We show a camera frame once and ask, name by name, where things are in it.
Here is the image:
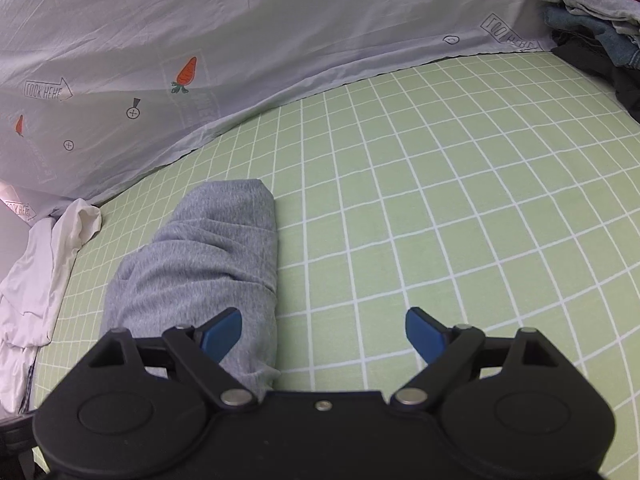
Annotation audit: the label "blue denim jeans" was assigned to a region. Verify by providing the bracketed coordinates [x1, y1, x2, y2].
[544, 6, 640, 69]

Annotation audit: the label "white shirt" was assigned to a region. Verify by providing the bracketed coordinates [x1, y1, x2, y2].
[0, 199, 102, 416]

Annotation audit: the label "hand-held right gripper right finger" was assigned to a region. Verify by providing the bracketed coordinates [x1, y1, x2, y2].
[390, 307, 551, 409]

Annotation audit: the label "black garment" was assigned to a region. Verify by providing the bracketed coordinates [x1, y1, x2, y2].
[550, 30, 640, 124]

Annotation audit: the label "green checked bed sheet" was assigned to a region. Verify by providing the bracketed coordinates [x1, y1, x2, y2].
[30, 50, 640, 480]

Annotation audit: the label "dark object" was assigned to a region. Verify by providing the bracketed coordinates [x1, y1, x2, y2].
[0, 412, 39, 480]

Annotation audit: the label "grey sweat pants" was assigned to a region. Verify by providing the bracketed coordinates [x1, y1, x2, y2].
[102, 178, 282, 393]

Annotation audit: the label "light grey folded garment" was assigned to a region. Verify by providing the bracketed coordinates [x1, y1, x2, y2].
[532, 0, 640, 36]

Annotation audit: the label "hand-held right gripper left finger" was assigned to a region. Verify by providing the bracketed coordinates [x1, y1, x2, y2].
[89, 307, 255, 409]

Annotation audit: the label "pale carrot print quilt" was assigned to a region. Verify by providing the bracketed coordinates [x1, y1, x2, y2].
[0, 0, 551, 226]

